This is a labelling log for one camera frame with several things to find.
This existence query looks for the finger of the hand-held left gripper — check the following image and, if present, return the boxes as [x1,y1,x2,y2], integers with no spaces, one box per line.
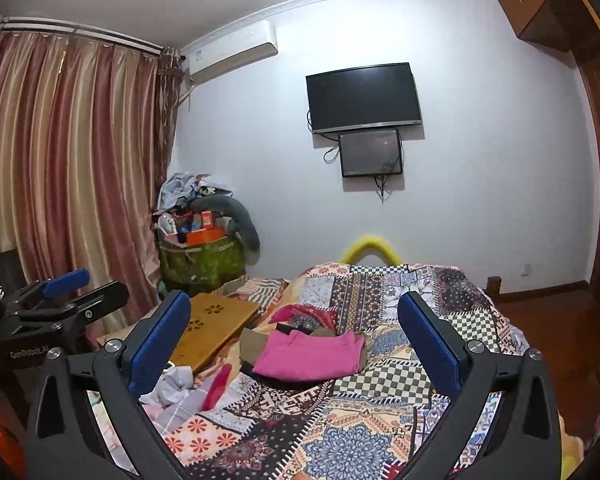
[17,281,130,343]
[15,268,91,308]

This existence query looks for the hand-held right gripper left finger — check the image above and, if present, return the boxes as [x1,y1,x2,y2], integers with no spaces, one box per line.
[25,290,193,480]

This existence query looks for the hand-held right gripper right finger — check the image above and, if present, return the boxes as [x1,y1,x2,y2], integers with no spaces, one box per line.
[397,290,563,480]

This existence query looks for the pink pants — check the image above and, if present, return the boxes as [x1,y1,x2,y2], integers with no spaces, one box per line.
[252,331,367,378]

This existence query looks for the crumpled white cloth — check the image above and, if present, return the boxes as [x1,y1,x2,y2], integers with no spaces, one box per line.
[140,365,197,407]

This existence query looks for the wooden lap desk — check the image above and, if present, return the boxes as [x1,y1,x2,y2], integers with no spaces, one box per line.
[167,292,260,373]

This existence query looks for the green fabric bag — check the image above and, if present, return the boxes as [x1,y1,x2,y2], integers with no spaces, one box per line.
[159,237,246,293]

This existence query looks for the brown folded cloth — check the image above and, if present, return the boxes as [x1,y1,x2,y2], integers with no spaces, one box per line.
[240,327,281,367]

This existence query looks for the patchwork printed blanket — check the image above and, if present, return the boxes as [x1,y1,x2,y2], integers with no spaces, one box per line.
[145,261,526,480]

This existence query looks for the striped beige cloth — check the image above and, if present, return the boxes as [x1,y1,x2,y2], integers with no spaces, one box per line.
[225,277,287,307]

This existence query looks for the striped pink beige curtain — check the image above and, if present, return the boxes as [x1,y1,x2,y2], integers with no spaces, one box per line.
[0,30,181,351]

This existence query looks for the orange box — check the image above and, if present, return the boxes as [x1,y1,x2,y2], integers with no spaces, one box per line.
[185,229,227,246]

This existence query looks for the yellow foam tube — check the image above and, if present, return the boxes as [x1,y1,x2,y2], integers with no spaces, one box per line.
[342,234,401,264]

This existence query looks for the red patterned pillow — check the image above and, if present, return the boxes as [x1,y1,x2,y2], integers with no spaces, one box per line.
[270,305,338,333]

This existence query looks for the pile of light clothes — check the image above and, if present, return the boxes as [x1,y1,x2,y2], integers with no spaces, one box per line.
[157,172,231,211]

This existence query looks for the grey neck pillow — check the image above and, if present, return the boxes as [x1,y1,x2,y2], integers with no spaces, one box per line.
[190,195,261,251]

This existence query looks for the white air conditioner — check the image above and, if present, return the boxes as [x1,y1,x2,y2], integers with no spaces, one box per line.
[187,20,278,83]

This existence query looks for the brown wooden wardrobe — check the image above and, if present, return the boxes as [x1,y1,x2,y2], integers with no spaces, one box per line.
[495,0,600,311]

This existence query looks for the small black wall monitor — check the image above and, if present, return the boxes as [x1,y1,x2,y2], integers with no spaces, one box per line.
[338,129,404,178]

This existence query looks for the white curtain rail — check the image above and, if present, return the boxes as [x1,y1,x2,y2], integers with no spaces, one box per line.
[0,15,167,54]

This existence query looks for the black wall television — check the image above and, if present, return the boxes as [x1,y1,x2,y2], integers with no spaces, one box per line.
[306,62,424,135]

